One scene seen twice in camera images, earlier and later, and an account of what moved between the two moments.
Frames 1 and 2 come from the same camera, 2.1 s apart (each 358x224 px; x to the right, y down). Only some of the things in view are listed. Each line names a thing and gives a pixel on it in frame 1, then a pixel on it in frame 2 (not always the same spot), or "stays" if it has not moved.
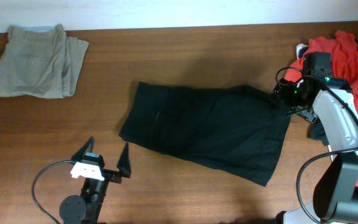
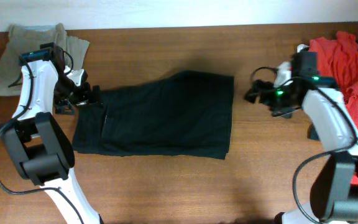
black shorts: (237, 132) to (187, 114)
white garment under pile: (300, 49) stays
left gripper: (114, 175) to (82, 98)
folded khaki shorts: (37, 61) stays
